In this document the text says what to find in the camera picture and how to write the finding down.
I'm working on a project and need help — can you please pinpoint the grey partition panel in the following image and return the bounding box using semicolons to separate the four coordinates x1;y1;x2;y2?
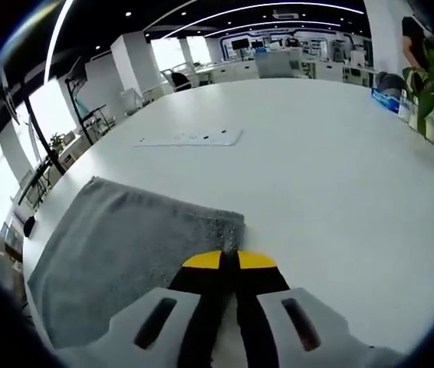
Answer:
255;51;304;80

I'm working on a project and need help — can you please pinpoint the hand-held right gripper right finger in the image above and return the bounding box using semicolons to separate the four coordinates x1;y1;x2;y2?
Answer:
235;250;408;368

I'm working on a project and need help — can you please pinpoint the clear bottle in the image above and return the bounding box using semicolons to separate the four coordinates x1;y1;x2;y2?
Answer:
397;95;414;124

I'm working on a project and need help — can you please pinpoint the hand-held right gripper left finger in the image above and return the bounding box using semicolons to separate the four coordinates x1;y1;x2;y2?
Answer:
54;251;236;368

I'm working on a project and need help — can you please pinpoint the blue packet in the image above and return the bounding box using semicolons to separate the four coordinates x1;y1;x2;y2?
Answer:
370;87;402;115

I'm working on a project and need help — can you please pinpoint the black stand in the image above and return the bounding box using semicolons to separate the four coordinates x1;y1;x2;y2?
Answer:
24;94;67;176

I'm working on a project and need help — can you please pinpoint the black office chair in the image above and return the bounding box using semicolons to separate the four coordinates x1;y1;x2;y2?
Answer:
170;71;192;93

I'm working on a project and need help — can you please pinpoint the green potted plant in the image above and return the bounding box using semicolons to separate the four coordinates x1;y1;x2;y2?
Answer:
401;37;434;142

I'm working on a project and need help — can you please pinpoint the hanging monitor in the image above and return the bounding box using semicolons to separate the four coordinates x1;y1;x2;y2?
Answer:
0;64;23;127

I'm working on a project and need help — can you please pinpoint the grey bag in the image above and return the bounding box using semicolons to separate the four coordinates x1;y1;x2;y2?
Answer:
375;71;408;97

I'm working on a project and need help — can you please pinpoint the small green plant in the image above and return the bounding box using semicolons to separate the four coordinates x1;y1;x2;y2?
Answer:
49;132;67;155

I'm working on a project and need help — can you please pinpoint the grey towel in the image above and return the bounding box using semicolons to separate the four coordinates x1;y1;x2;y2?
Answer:
27;175;247;350

